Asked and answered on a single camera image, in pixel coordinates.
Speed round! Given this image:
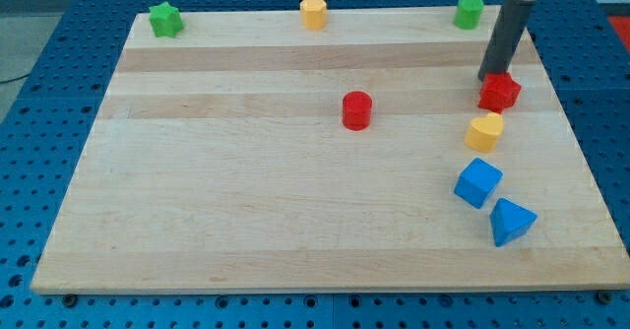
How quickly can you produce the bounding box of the wooden board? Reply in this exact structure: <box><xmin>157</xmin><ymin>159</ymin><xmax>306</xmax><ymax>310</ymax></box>
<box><xmin>31</xmin><ymin>6</ymin><xmax>629</xmax><ymax>295</ymax></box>

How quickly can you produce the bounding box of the blue triangle block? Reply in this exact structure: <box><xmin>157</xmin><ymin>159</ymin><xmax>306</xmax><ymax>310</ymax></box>
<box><xmin>489</xmin><ymin>198</ymin><xmax>537</xmax><ymax>247</ymax></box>

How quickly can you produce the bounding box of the red cylinder block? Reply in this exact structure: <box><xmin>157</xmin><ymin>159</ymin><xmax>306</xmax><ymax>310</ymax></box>
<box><xmin>342</xmin><ymin>91</ymin><xmax>373</xmax><ymax>131</ymax></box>

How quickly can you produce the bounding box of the yellow octagon block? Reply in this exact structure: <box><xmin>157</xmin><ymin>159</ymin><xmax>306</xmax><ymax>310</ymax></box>
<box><xmin>300</xmin><ymin>0</ymin><xmax>328</xmax><ymax>31</ymax></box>

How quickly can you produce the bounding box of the blue cube block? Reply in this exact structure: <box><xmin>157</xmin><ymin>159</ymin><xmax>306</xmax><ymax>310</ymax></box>
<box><xmin>454</xmin><ymin>158</ymin><xmax>503</xmax><ymax>209</ymax></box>

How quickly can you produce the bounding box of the yellow heart block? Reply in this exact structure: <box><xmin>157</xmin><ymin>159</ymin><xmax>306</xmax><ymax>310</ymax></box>
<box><xmin>464</xmin><ymin>112</ymin><xmax>504</xmax><ymax>153</ymax></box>

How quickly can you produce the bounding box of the red star block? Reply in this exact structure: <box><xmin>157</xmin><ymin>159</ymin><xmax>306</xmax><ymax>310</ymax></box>
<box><xmin>477</xmin><ymin>73</ymin><xmax>522</xmax><ymax>114</ymax></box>

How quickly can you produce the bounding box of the green star block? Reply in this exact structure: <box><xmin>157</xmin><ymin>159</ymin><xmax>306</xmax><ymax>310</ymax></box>
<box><xmin>149</xmin><ymin>1</ymin><xmax>184</xmax><ymax>38</ymax></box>

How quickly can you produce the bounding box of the green cylinder block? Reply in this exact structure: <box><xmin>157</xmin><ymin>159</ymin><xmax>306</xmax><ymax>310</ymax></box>
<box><xmin>453</xmin><ymin>0</ymin><xmax>484</xmax><ymax>30</ymax></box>

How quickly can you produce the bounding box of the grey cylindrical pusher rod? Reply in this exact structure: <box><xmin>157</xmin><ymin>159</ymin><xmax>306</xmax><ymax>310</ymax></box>
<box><xmin>477</xmin><ymin>0</ymin><xmax>535</xmax><ymax>81</ymax></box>

